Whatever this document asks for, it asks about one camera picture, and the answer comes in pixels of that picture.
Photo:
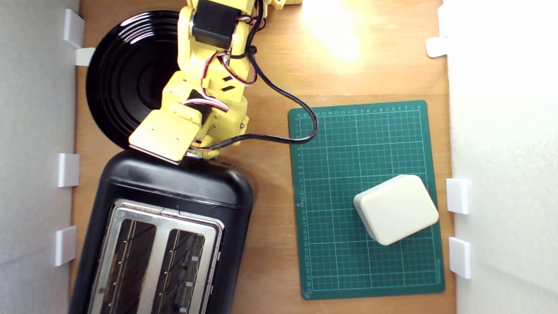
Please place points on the white block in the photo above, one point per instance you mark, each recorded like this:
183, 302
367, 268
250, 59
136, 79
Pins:
396, 209

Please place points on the green cutting mat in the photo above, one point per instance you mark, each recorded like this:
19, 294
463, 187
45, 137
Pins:
348, 152

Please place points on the white wall clip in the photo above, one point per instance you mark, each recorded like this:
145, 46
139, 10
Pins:
74, 28
85, 56
457, 196
436, 46
65, 245
69, 170
460, 257

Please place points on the black two-slot toaster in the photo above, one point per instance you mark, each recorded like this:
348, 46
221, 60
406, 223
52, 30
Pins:
174, 183

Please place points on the black round plate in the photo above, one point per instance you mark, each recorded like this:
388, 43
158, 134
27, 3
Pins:
126, 78

